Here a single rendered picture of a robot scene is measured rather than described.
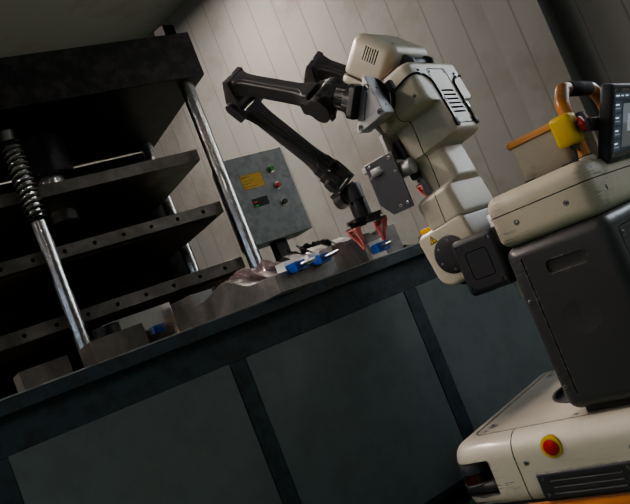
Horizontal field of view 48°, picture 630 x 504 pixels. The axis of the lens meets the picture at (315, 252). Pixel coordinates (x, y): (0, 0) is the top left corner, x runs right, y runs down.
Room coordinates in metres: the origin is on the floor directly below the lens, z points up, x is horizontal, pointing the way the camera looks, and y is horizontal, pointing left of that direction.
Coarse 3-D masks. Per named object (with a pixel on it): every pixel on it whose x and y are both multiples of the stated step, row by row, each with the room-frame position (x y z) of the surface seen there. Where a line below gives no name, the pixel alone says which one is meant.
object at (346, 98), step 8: (336, 88) 1.83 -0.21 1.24; (344, 88) 1.82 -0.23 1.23; (352, 88) 1.76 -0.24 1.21; (360, 88) 1.78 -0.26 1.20; (336, 96) 1.82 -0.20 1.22; (344, 96) 1.80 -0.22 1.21; (352, 96) 1.76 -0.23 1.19; (336, 104) 1.84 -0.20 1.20; (344, 104) 1.81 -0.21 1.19; (352, 104) 1.77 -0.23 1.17; (344, 112) 1.83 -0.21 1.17; (352, 112) 1.78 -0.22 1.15
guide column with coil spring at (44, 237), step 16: (16, 144) 2.54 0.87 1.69; (16, 160) 2.52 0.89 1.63; (32, 192) 2.53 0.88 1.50; (32, 224) 2.53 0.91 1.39; (48, 240) 2.53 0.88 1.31; (48, 256) 2.52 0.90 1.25; (64, 272) 2.54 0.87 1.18; (64, 288) 2.52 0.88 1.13; (64, 304) 2.52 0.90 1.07; (80, 320) 2.53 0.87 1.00; (80, 336) 2.52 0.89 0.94
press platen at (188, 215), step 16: (208, 208) 2.90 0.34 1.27; (144, 224) 2.76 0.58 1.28; (160, 224) 2.79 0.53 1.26; (176, 224) 2.82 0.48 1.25; (80, 240) 2.63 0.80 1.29; (96, 240) 2.66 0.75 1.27; (112, 240) 2.69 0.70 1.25; (128, 240) 2.73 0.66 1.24; (32, 256) 2.53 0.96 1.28; (64, 256) 2.59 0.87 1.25; (0, 272) 2.47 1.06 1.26; (16, 272) 2.50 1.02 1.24
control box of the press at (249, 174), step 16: (240, 160) 3.08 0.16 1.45; (256, 160) 3.12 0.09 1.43; (272, 160) 3.16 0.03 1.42; (240, 176) 3.07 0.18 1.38; (256, 176) 3.11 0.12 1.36; (272, 176) 3.15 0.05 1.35; (288, 176) 3.19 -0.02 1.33; (240, 192) 3.05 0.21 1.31; (256, 192) 3.09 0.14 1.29; (272, 192) 3.13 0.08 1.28; (288, 192) 3.17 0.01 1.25; (256, 208) 3.08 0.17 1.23; (272, 208) 3.12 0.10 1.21; (288, 208) 3.15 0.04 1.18; (304, 208) 3.20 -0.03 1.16; (256, 224) 3.06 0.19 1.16; (272, 224) 3.10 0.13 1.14; (288, 224) 3.14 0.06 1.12; (304, 224) 3.18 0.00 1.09; (256, 240) 3.05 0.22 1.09; (272, 240) 3.09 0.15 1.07
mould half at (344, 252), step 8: (392, 224) 2.33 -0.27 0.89; (368, 232) 2.27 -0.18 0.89; (392, 232) 2.32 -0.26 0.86; (336, 240) 2.56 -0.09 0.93; (344, 240) 2.55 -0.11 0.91; (368, 240) 2.27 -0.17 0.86; (392, 240) 2.31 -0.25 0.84; (400, 240) 2.33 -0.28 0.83; (312, 248) 2.51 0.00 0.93; (320, 248) 2.50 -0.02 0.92; (328, 248) 2.21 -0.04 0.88; (336, 248) 2.20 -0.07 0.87; (344, 248) 2.22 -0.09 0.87; (352, 248) 2.23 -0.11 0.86; (360, 248) 2.25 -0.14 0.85; (392, 248) 2.31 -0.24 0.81; (400, 248) 2.32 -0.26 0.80; (288, 256) 2.46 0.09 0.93; (296, 256) 2.45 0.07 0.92; (336, 256) 2.20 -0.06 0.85; (344, 256) 2.21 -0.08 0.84; (352, 256) 2.23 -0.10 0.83; (360, 256) 2.24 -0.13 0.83; (336, 264) 2.20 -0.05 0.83; (344, 264) 2.21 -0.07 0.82; (352, 264) 2.22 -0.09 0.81
